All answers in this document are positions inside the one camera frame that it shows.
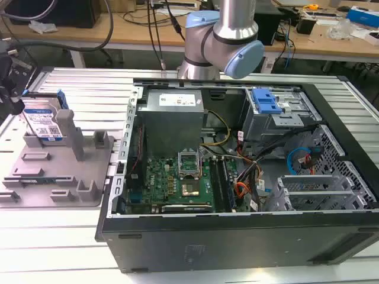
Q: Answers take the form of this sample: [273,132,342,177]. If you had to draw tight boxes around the black wire bundle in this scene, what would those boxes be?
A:
[236,124,319,208]

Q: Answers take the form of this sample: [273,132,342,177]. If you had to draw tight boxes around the wooden desk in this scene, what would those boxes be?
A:
[0,0,379,64]

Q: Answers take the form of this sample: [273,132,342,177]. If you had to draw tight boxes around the thick grey cable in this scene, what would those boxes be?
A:
[0,0,115,57]

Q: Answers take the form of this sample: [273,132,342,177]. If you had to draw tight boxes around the blue white cardboard box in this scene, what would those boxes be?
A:
[345,6,379,30]

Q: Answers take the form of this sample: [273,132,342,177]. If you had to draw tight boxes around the green motherboard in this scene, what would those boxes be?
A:
[125,153,238,214]

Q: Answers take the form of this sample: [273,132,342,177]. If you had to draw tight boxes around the black RAM slot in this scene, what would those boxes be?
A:
[210,157,232,212]
[220,157,238,211]

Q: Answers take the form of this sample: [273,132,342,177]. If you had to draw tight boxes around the metal socket cover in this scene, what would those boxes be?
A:
[176,150,200,180]

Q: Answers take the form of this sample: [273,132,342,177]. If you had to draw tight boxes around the black monitor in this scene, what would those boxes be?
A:
[3,0,102,30]

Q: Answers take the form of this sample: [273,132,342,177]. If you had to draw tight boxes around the small black device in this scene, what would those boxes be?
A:
[296,14,317,34]

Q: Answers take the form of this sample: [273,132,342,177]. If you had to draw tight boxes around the black PC case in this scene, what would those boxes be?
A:
[94,75,379,275]

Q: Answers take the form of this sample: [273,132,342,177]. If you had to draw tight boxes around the metal disk bay cage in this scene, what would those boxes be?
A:
[240,88,323,150]

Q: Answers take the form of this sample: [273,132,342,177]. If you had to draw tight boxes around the yellow black power wires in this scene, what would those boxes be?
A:
[203,109,232,147]

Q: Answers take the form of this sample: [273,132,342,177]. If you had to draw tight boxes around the clear plastic bag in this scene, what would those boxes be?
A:
[327,18,357,40]
[27,20,57,34]

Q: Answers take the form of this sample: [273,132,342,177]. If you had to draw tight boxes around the blue data wire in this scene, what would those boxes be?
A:
[287,146,315,176]

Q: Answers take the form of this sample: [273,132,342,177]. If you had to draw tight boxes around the hard disk in blue carrier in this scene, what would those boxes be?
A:
[20,89,70,142]

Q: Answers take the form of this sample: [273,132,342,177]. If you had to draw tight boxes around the black hanging cable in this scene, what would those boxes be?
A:
[149,0,187,71]

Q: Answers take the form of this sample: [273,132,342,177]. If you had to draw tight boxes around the black expansion slot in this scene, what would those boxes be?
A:
[161,204,214,214]

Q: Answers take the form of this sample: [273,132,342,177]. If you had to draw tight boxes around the CPU socket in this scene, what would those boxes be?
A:
[181,182,201,198]

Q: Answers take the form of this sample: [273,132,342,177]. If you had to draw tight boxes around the grey parts rack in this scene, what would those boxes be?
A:
[0,108,115,208]

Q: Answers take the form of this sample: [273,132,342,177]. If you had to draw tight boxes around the blue disk bay latch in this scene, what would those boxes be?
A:
[251,88,283,115]

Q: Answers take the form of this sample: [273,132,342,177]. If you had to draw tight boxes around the orange wire bundle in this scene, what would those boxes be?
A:
[235,182,253,199]

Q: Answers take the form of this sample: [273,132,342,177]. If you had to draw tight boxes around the grey power supply unit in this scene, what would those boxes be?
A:
[136,89,206,152]

